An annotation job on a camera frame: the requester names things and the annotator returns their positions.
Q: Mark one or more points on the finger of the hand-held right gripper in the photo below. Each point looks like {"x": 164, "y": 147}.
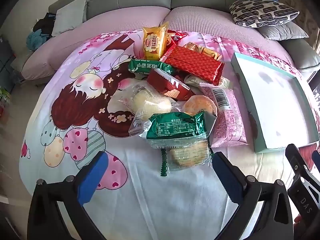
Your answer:
{"x": 297, "y": 160}
{"x": 317, "y": 159}

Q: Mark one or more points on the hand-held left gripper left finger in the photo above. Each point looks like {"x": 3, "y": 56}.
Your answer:
{"x": 92, "y": 177}

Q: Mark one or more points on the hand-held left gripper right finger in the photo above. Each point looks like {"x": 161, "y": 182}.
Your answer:
{"x": 227, "y": 177}

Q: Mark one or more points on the clear round cracker packet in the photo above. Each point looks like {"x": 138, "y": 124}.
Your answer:
{"x": 187, "y": 155}

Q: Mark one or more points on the pink barcode snack packet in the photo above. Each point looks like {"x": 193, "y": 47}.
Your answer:
{"x": 230, "y": 125}

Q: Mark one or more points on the teal shallow box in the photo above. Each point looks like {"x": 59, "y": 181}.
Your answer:
{"x": 275, "y": 105}

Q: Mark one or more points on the green label biscuit packet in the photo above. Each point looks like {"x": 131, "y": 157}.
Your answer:
{"x": 175, "y": 126}

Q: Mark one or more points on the orange round cake packet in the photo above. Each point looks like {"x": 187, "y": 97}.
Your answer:
{"x": 198, "y": 105}

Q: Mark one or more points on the clear pale bun packet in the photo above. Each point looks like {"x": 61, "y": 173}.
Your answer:
{"x": 150, "y": 102}

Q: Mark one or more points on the cream white snack packet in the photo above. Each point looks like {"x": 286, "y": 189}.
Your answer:
{"x": 193, "y": 80}

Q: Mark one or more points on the red wafer packet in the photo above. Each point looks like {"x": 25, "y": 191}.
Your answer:
{"x": 162, "y": 82}

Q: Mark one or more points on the red patterned snack packet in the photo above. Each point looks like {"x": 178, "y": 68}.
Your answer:
{"x": 197, "y": 63}

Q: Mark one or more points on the beige roll cake packet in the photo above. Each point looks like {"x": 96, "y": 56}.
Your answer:
{"x": 200, "y": 50}

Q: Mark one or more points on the yellow snack packet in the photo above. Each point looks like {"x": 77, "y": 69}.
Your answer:
{"x": 152, "y": 42}

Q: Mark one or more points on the red and white snack bag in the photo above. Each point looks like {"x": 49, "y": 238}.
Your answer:
{"x": 176, "y": 35}

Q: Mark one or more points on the person's right hand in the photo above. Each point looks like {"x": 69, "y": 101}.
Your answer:
{"x": 298, "y": 223}

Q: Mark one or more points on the printed blanket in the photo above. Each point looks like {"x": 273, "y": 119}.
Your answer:
{"x": 140, "y": 205}

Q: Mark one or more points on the grey pillow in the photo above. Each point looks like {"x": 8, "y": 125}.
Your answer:
{"x": 282, "y": 32}

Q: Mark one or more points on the light blue cloth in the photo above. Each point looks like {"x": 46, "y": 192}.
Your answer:
{"x": 36, "y": 38}

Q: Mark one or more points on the black and white patterned pillow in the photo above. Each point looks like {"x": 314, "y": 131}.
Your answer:
{"x": 260, "y": 11}

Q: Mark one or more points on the pink sofa cover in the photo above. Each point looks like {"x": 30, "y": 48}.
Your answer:
{"x": 112, "y": 22}

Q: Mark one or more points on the dark clothes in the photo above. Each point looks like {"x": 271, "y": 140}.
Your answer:
{"x": 43, "y": 23}

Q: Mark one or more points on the pale grey cushion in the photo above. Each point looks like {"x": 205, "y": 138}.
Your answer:
{"x": 70, "y": 15}

